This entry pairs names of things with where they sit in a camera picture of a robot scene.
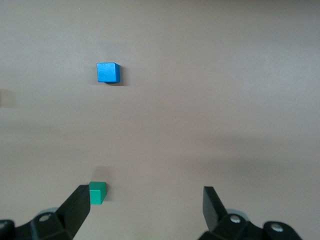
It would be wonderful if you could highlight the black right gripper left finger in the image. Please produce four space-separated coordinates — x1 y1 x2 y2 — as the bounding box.
0 184 91 240

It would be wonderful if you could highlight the green wooden cube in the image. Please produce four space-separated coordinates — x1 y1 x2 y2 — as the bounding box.
88 181 107 206

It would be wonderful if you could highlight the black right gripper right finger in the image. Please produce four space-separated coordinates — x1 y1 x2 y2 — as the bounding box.
197 186 303 240

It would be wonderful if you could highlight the blue wooden cube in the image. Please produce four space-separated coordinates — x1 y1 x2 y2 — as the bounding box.
96 62 121 84

